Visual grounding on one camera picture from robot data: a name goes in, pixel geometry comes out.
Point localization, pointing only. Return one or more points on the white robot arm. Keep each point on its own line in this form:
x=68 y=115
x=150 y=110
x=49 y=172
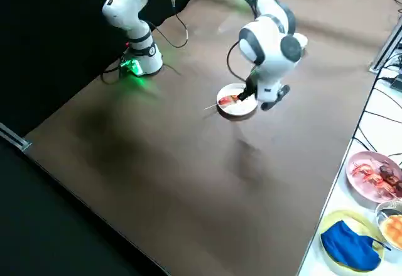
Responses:
x=267 y=37

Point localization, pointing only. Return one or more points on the glass bowl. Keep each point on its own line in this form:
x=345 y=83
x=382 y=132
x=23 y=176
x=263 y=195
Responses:
x=381 y=211

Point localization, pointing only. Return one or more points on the orange bread buns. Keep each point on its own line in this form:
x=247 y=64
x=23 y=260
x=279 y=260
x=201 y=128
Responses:
x=394 y=227

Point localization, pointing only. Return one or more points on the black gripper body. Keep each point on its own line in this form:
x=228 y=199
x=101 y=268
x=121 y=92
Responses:
x=252 y=82

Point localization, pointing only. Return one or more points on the aluminium frame rail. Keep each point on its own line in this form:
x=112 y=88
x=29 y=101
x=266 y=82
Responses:
x=15 y=139

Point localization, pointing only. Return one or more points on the yellow plate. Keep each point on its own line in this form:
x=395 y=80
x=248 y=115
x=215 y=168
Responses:
x=348 y=216

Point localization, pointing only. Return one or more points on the red sausage on stick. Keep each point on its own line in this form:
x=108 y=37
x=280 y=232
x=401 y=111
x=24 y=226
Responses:
x=224 y=100

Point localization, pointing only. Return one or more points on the white bowl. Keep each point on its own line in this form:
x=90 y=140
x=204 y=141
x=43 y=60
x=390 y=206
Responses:
x=303 y=41

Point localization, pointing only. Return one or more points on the white plate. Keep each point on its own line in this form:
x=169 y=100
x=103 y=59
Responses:
x=238 y=110

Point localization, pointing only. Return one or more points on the black power adapter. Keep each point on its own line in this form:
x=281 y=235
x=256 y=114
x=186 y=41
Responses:
x=397 y=84

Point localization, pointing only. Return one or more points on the pink plate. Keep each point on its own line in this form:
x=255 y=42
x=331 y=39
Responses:
x=356 y=185

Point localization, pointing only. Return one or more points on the blue cloth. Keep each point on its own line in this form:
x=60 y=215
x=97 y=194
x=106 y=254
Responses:
x=345 y=244

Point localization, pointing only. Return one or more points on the aluminium post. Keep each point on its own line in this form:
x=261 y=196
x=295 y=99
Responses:
x=386 y=46

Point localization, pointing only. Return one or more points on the red shrimp skewer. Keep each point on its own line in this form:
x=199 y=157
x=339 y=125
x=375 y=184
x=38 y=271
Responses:
x=369 y=177

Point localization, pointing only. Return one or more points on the orange oil brush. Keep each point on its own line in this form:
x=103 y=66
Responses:
x=235 y=97

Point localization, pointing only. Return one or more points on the brown meatball skewer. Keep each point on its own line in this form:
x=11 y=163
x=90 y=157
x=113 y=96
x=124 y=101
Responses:
x=389 y=175

